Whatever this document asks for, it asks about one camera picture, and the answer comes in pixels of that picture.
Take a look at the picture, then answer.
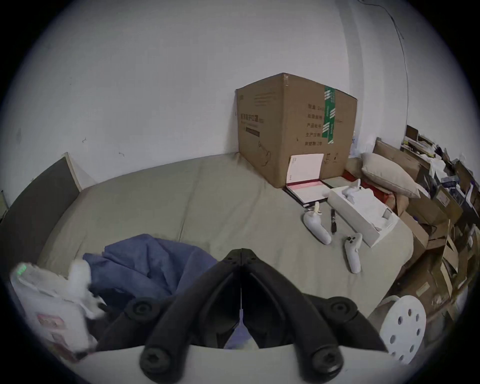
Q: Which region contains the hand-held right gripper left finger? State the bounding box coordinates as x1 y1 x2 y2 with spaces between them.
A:
95 248 241 376

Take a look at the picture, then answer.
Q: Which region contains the thin black wall cable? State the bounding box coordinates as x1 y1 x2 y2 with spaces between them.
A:
361 0 410 129

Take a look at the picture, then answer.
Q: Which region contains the white round stool with holes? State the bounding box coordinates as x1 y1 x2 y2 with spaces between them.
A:
377 294 427 365

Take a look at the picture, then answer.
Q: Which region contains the open white flat box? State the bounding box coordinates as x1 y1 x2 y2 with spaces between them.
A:
327 185 399 248

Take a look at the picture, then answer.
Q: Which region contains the white hand controller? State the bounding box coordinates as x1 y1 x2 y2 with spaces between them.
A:
343 179 362 202
344 232 364 274
302 202 332 245

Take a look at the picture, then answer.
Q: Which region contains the dark blue shirt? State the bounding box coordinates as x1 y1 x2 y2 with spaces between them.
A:
82 233 259 350

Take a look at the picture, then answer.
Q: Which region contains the pile of cartons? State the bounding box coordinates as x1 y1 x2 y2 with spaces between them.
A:
390 125 480 323

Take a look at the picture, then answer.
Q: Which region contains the dark grey board panel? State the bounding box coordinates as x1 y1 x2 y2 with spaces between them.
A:
0 152 82 263

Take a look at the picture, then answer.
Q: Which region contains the large brown cardboard carton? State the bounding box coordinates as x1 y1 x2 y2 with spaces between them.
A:
235 73 358 189

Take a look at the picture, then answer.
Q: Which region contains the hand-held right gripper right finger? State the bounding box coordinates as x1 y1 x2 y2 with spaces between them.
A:
241 248 388 378

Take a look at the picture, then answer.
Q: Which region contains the beige pillow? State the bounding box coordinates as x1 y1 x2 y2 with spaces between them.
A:
361 152 421 199

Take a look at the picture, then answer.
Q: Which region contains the bed with beige sheet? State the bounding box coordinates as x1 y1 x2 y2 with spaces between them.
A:
37 152 414 319

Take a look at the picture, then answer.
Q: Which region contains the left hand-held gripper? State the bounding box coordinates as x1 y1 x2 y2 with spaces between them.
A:
10 259 107 361

